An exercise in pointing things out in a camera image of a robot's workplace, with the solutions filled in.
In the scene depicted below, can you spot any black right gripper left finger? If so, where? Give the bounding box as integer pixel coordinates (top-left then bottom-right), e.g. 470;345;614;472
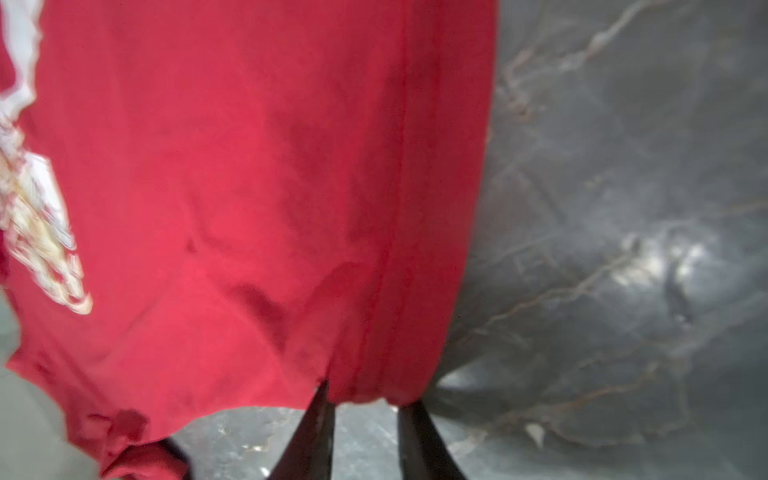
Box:
268;381;335;480

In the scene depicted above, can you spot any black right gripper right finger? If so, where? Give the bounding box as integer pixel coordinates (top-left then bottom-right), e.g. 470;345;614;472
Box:
397;400;467;480

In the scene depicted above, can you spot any dark red printed t-shirt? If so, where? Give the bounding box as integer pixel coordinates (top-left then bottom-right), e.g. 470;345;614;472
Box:
1;1;498;479

